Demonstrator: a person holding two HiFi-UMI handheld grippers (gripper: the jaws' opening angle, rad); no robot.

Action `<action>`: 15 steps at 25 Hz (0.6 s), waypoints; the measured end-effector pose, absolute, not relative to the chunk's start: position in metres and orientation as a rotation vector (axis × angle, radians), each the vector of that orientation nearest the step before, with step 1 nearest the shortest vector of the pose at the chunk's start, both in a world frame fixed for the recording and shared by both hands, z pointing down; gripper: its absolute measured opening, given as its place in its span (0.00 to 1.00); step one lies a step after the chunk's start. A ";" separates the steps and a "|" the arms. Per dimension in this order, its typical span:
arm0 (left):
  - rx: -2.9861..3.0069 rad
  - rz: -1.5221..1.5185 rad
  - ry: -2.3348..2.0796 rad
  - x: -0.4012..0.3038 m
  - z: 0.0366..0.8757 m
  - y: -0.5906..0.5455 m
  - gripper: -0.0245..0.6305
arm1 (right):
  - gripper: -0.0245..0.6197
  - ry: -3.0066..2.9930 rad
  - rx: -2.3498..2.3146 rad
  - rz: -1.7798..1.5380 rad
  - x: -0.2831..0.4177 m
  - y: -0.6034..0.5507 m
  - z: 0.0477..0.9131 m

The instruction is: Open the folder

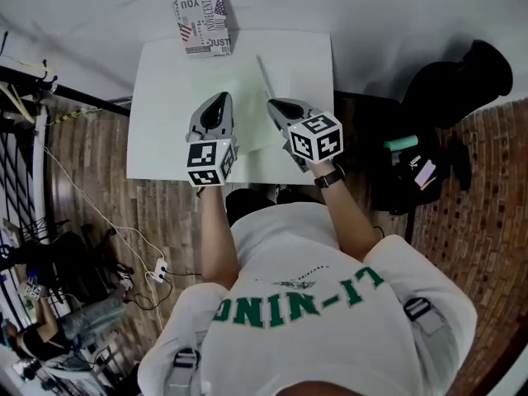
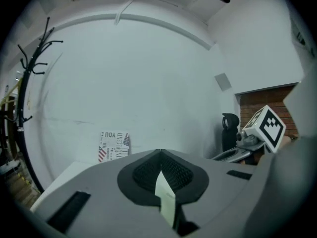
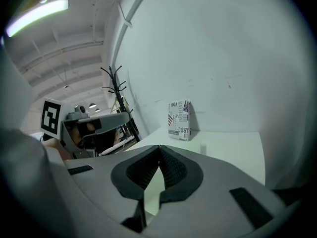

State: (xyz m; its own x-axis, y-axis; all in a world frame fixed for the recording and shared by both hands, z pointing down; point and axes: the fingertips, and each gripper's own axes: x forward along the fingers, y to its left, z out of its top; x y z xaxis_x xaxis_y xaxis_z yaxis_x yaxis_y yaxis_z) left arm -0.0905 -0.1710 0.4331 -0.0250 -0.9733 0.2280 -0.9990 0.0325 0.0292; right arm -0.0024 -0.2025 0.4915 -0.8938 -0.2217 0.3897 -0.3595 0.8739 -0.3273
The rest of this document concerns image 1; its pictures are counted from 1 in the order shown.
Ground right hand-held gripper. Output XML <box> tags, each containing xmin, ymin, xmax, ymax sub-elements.
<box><xmin>266</xmin><ymin>97</ymin><xmax>345</xmax><ymax>174</ymax></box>

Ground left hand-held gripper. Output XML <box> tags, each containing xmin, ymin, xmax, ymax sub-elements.
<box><xmin>186</xmin><ymin>91</ymin><xmax>240</xmax><ymax>188</ymax></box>

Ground clear pale green folder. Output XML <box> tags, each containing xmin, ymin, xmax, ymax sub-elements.
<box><xmin>189</xmin><ymin>54</ymin><xmax>292</xmax><ymax>157</ymax></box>

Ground person's right forearm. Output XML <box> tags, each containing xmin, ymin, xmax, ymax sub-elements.
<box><xmin>308</xmin><ymin>159</ymin><xmax>381</xmax><ymax>263</ymax></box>

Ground person's left forearm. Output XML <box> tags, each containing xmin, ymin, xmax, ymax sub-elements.
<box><xmin>196</xmin><ymin>184</ymin><xmax>243</xmax><ymax>293</ymax></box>

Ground black wristwatch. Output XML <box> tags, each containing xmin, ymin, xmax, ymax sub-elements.
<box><xmin>313</xmin><ymin>167</ymin><xmax>347</xmax><ymax>190</ymax></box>

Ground person's black trousers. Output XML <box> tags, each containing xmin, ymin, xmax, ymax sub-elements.
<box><xmin>224</xmin><ymin>186</ymin><xmax>325</xmax><ymax>227</ymax></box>

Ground teal bottle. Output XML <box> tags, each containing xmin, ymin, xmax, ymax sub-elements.
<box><xmin>383</xmin><ymin>134</ymin><xmax>419</xmax><ymax>153</ymax></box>

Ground black backpack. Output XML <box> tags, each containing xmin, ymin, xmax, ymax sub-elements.
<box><xmin>370</xmin><ymin>125</ymin><xmax>472</xmax><ymax>217</ymax></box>

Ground pink card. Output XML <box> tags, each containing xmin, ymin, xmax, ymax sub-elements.
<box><xmin>413</xmin><ymin>158</ymin><xmax>438</xmax><ymax>190</ymax></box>

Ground white power strip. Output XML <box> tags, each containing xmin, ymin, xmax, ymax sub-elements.
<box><xmin>149</xmin><ymin>257</ymin><xmax>170</xmax><ymax>283</ymax></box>

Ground printed white box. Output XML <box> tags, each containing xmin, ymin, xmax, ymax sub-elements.
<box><xmin>172</xmin><ymin>0</ymin><xmax>234</xmax><ymax>58</ymax></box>

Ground black chair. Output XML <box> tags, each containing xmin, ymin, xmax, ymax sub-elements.
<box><xmin>49</xmin><ymin>223</ymin><xmax>125</xmax><ymax>304</ymax></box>

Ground white pipe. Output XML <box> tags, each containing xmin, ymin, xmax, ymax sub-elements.
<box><xmin>31</xmin><ymin>112</ymin><xmax>51</xmax><ymax>245</ymax></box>

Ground person's white shirt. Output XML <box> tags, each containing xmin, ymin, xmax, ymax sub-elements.
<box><xmin>137</xmin><ymin>200</ymin><xmax>479</xmax><ymax>396</ymax></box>

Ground white cable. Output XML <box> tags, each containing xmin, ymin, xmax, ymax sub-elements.
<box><xmin>40</xmin><ymin>144</ymin><xmax>166</xmax><ymax>329</ymax></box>

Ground yellow black striped cable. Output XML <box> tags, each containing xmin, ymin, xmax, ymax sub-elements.
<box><xmin>48</xmin><ymin>106</ymin><xmax>103</xmax><ymax>126</ymax></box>

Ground black metal rail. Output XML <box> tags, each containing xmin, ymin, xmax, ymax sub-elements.
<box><xmin>0</xmin><ymin>64</ymin><xmax>132</xmax><ymax>118</ymax></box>

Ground grey harness strap with buckle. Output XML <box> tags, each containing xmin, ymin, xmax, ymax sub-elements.
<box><xmin>167</xmin><ymin>346</ymin><xmax>202</xmax><ymax>396</ymax></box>
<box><xmin>402</xmin><ymin>296</ymin><xmax>460</xmax><ymax>381</ymax></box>

